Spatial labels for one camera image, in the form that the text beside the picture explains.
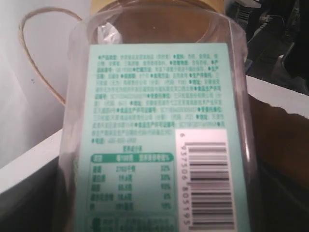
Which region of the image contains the brown paper shopping bag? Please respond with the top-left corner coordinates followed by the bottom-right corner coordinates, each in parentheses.
top-left (0, 7), bottom-right (309, 232)

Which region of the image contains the white backdrop curtain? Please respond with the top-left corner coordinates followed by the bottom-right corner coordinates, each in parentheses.
top-left (0, 0), bottom-right (91, 166)

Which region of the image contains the clear nut jar gold lid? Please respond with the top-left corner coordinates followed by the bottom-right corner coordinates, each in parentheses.
top-left (56, 0), bottom-right (260, 232)

